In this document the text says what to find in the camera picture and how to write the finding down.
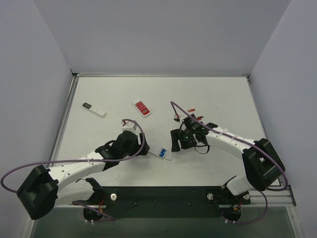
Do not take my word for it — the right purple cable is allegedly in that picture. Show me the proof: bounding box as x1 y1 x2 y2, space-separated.
170 101 290 225

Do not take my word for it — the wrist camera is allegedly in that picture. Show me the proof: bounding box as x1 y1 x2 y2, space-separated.
121 120 137 133
173 114 188 123

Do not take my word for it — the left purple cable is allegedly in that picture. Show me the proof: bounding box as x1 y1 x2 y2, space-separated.
1 119 147 223

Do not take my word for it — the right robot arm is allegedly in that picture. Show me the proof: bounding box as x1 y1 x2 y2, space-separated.
170 115 285 196

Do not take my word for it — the purple cable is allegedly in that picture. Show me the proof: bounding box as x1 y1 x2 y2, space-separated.
170 101 290 225
1 119 147 223

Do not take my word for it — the red remote control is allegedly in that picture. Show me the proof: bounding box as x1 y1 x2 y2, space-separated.
132 100 152 118

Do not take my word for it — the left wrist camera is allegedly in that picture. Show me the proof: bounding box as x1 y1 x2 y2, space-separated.
121 120 137 133

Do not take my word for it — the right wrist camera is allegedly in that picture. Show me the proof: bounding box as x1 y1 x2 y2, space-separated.
173 114 188 123

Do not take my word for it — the aluminium front rail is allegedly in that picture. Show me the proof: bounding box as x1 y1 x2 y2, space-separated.
53 182 296 207

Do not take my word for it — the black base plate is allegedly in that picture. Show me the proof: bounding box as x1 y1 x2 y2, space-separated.
84 186 251 219

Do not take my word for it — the slim white remote control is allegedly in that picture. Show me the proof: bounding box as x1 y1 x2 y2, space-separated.
82 102 106 118

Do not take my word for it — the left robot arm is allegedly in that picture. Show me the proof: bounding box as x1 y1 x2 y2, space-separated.
17 131 150 220

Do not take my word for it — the white battery cover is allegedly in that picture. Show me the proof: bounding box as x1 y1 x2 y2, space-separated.
165 153 173 161

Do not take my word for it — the white grey-faced remote control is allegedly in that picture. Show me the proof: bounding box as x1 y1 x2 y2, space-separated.
149 146 173 161

